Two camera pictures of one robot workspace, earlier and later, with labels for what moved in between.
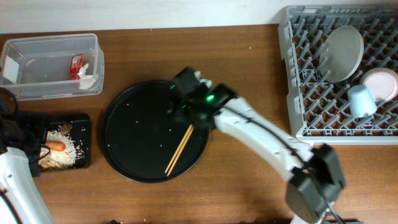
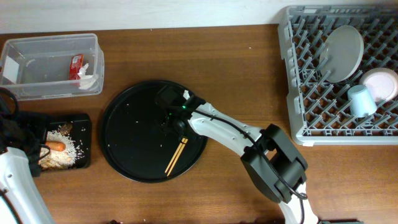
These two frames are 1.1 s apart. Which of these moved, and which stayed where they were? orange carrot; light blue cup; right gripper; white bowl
Moved: right gripper
Stayed: light blue cup; orange carrot; white bowl
